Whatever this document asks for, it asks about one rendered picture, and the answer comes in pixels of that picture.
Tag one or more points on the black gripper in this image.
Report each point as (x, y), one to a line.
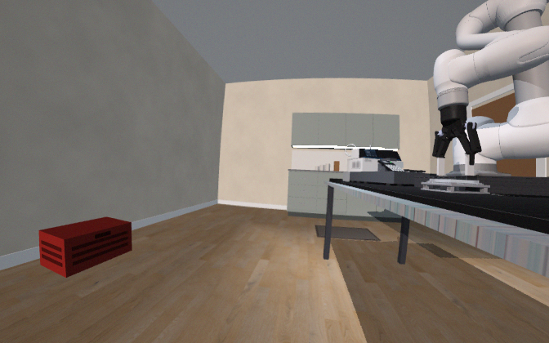
(453, 118)

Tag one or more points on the white microplate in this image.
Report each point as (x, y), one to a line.
(462, 182)

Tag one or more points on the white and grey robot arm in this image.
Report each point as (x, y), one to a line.
(521, 51)

